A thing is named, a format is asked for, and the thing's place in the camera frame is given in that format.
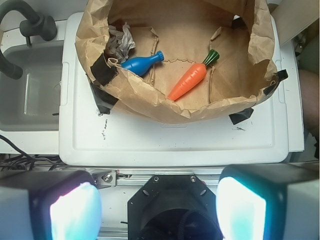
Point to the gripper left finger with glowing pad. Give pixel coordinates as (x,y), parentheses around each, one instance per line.
(49,205)

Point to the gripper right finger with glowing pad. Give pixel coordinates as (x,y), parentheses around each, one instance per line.
(271,201)

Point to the orange plastic toy carrot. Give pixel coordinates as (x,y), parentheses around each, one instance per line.
(193,76)

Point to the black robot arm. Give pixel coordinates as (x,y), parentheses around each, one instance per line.
(173,207)

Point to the white plastic board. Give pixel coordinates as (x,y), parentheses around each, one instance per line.
(118,139)

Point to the black tape strip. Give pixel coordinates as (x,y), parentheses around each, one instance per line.
(241,116)
(103,75)
(275,82)

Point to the grey toy sink basin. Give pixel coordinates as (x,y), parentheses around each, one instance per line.
(32,102)

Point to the blue plastic toy bottle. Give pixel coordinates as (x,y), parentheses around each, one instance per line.
(140,65)

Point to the brown paper bag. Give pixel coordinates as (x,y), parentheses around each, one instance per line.
(185,31)

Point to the crumpled grey paper wad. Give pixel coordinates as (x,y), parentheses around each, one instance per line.
(120,43)

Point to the aluminium frame rail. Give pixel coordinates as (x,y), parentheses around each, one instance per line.
(114,177)

